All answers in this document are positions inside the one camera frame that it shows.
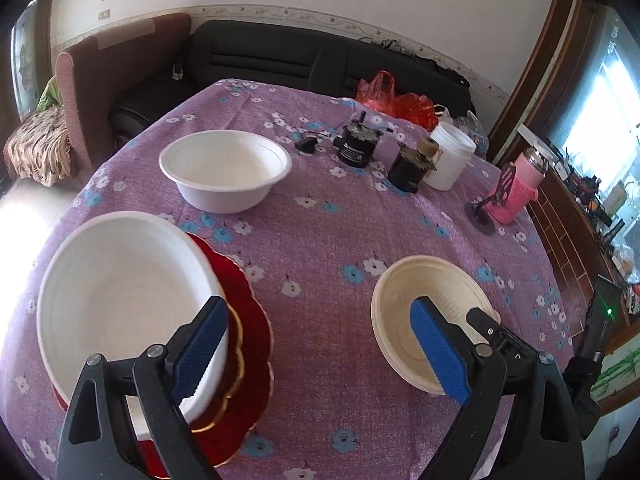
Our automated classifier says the pink thermos bottle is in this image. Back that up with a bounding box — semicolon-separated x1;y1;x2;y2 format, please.
486;142;551;225

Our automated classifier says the wooden cabinet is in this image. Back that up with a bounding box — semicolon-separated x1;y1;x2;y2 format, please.
517;160;640;411

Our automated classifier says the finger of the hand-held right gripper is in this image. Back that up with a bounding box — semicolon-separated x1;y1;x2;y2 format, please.
466;307;541;359

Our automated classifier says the black phone stand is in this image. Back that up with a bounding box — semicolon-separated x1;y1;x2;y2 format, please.
464;164;516;235

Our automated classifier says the black sofa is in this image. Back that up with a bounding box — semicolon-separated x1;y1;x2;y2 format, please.
109;20;476;136

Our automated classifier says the patterned blanket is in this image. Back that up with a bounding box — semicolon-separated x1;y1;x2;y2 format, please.
4;107;81;186

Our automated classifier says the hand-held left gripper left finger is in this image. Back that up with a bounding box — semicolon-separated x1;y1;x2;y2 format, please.
56;296;231;480

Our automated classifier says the white plastic jar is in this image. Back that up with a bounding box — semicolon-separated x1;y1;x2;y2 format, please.
425;122;477;192

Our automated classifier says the clear plastic bag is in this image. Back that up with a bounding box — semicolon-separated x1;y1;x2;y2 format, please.
440;105;490;158

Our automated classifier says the purple floral tablecloth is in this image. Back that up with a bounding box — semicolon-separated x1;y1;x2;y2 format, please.
0;78;576;480

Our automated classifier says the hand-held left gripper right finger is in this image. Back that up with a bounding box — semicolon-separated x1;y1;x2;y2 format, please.
410;296;586;480

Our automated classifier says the green cloth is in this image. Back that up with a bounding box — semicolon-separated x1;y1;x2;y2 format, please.
36;76;61;111

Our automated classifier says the red plate with gold rim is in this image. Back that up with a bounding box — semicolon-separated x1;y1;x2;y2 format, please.
50;232;247;435

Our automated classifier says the white bowl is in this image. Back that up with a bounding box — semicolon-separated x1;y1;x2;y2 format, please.
37;210;231;441
159;130;292;213

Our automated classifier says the brown armchair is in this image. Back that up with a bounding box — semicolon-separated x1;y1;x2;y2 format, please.
54;12;192;178

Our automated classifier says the red plastic bag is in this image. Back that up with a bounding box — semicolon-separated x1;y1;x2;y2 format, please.
355;71;438;130

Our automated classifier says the cream plastic bowl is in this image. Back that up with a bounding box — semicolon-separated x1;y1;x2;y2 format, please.
371;256;501;395

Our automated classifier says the black motor with brown cap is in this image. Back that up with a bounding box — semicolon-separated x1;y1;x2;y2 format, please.
389;137;443;194

